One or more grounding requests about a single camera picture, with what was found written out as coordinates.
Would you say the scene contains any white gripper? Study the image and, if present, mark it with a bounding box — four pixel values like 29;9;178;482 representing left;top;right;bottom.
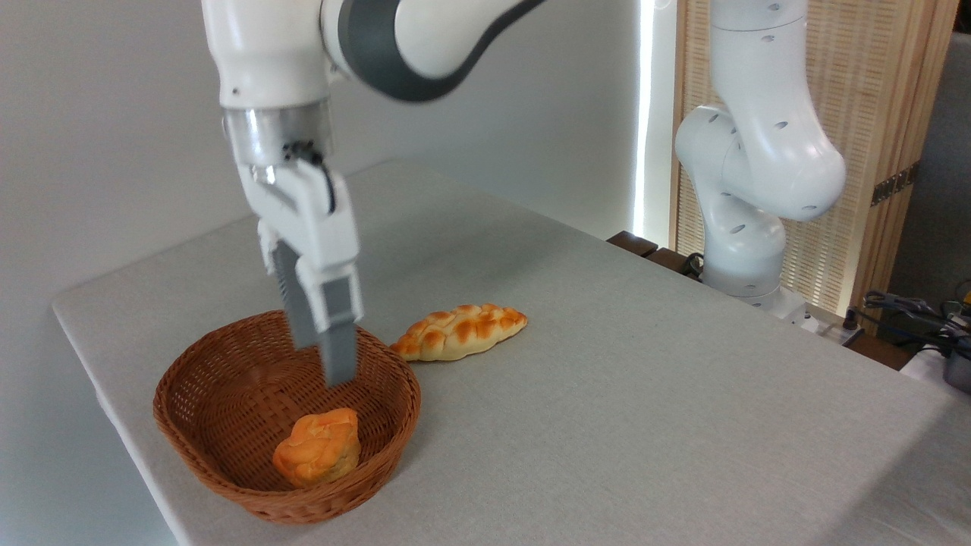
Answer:
239;159;366;388

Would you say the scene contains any orange muffin-shaped bread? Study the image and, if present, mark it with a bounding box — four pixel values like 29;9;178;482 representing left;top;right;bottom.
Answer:
272;407;362;488

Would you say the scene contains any brown woven wicker basket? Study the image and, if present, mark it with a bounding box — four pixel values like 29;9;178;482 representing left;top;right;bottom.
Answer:
153;308;423;526

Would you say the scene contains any long braided bread loaf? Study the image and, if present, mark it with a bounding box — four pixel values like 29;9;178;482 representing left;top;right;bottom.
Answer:
390;303;529;362

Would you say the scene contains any dark brown wooden block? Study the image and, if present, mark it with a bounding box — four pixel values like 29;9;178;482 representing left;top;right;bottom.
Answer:
645;246;704;280
607;231;659;259

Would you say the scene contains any black metal screen hinge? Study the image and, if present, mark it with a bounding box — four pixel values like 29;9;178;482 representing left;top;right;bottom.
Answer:
870;161;921;207

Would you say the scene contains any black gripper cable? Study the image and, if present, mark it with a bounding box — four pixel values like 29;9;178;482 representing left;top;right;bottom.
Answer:
284;140;338;215

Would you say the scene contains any grey cable bundle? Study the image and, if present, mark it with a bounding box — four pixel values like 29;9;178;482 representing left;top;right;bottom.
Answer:
863;281;971;359

